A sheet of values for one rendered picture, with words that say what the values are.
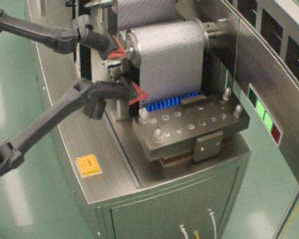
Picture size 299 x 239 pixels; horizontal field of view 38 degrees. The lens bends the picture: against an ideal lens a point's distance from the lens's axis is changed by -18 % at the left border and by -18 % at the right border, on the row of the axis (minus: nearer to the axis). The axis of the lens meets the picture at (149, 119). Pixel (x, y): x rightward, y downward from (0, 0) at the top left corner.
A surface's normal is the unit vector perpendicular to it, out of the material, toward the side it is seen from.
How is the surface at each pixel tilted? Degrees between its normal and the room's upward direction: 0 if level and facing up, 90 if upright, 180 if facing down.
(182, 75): 90
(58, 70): 0
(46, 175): 0
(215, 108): 0
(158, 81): 90
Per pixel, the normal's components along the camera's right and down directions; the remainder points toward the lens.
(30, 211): 0.01, -0.69
